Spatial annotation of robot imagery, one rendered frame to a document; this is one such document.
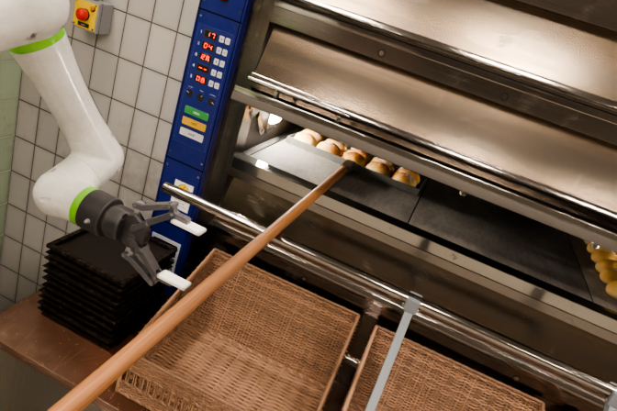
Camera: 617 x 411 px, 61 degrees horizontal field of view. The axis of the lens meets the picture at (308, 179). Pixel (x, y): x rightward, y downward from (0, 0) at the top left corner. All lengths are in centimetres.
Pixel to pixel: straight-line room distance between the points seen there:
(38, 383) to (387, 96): 131
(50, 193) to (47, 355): 66
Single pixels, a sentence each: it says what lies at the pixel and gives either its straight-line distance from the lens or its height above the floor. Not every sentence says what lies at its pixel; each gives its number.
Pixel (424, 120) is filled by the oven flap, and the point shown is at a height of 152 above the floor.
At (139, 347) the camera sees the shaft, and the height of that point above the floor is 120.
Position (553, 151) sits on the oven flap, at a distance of 157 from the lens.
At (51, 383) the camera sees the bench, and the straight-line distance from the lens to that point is 176.
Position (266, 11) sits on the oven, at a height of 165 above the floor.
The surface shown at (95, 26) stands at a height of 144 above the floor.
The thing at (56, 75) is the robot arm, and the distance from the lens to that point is 119.
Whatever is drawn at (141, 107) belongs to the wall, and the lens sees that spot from 192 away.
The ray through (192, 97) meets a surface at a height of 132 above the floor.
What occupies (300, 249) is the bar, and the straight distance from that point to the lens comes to 133.
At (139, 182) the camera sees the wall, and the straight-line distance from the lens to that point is 199.
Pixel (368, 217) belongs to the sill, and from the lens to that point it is 165.
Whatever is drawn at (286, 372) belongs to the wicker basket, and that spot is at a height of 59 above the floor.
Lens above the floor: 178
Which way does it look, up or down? 20 degrees down
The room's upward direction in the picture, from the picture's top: 18 degrees clockwise
